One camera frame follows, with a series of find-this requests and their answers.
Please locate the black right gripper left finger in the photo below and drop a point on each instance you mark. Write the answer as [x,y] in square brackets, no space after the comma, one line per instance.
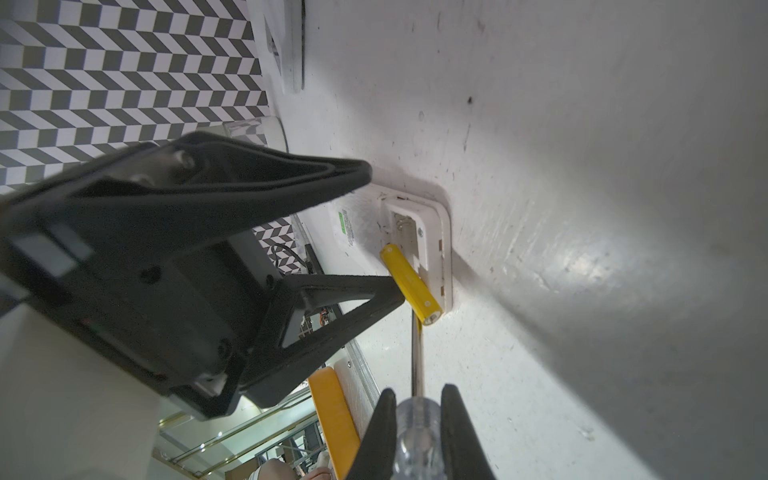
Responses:
[376,454]

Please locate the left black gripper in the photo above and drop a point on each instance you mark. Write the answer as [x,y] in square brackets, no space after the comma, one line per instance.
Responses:
[147,255]

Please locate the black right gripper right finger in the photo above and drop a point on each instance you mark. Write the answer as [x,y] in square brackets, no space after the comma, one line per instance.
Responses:
[463,456]

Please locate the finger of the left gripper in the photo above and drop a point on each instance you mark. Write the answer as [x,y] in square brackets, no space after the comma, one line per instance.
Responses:
[280,359]

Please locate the clear handle screwdriver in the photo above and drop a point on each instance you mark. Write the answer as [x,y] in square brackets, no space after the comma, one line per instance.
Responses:
[418,449]

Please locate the white remote with green buttons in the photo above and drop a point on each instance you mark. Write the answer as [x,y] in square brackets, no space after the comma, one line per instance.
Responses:
[357,226]

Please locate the small white remote control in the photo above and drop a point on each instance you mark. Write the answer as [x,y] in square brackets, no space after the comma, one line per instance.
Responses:
[279,30]

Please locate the yellow object outside cell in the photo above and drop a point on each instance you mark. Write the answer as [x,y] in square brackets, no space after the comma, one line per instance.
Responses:
[335,418]

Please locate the clear jar left side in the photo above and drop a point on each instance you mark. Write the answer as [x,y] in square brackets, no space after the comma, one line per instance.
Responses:
[265,131]

